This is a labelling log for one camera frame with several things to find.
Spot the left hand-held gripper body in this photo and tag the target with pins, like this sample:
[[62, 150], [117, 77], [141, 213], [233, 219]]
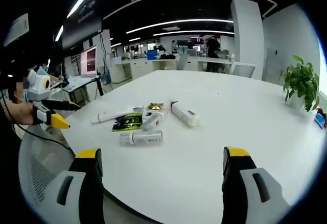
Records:
[[38, 87]]

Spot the gold skincare sachet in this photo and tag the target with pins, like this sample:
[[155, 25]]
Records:
[[154, 106]]

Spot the blue object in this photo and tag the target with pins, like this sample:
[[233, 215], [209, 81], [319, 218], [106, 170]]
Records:
[[320, 119]]

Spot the computer monitor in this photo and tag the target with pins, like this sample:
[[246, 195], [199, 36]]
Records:
[[88, 61]]

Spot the clear capped white skincare bottle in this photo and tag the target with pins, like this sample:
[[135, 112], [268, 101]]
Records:
[[143, 138]]

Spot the white skincare tube grey label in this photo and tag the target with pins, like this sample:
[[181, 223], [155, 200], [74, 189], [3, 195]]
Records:
[[153, 121]]

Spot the large black hanging screen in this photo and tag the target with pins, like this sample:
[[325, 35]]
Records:
[[81, 20]]

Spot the black green skincare sachet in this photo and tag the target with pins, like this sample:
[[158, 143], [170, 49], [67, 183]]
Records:
[[127, 122]]

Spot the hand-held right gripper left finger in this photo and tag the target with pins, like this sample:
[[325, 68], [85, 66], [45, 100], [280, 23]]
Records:
[[76, 183]]

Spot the white side desk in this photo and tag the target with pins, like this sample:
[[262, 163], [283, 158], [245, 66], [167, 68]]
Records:
[[79, 82]]

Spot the grey mesh office chair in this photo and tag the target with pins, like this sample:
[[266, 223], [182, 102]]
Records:
[[38, 162]]

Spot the long white skincare tube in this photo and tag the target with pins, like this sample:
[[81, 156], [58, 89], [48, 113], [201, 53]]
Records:
[[110, 117]]

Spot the blue box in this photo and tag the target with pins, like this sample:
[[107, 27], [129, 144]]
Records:
[[152, 55]]

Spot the small white skincare sachet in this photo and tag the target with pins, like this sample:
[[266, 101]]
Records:
[[138, 109]]

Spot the green potted plant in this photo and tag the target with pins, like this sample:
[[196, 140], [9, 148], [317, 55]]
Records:
[[301, 81]]

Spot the person's left hand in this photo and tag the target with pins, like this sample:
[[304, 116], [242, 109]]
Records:
[[23, 113]]

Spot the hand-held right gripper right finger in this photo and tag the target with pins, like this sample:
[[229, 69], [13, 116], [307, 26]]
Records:
[[245, 183]]

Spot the white skincare bottle red band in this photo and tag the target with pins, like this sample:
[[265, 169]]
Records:
[[184, 113]]

